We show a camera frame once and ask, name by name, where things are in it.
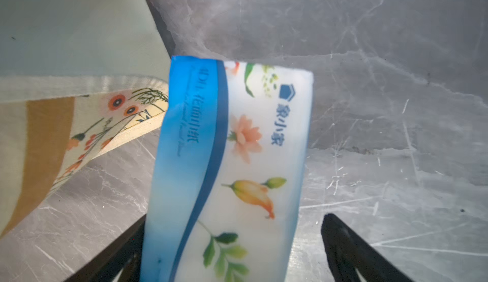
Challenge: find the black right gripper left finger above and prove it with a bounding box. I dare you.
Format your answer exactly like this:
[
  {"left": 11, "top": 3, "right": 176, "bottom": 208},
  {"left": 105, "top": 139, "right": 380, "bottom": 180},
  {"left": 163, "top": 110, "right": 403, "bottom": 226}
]
[{"left": 66, "top": 215, "right": 146, "bottom": 281}]

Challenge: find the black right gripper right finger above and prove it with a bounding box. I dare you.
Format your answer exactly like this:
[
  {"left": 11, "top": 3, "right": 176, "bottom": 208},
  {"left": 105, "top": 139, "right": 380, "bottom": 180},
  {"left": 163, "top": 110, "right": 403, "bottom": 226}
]
[{"left": 321, "top": 213, "right": 412, "bottom": 282}]

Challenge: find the tissue pack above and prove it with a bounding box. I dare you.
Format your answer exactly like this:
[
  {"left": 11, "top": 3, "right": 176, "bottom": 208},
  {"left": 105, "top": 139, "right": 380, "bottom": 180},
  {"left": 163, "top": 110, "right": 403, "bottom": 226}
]
[{"left": 140, "top": 57, "right": 314, "bottom": 281}]

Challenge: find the cream floral canvas bag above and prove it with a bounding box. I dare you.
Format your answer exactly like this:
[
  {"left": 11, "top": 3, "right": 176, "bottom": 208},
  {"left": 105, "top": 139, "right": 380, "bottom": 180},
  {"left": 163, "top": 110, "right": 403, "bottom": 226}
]
[{"left": 1, "top": 0, "right": 170, "bottom": 234}]

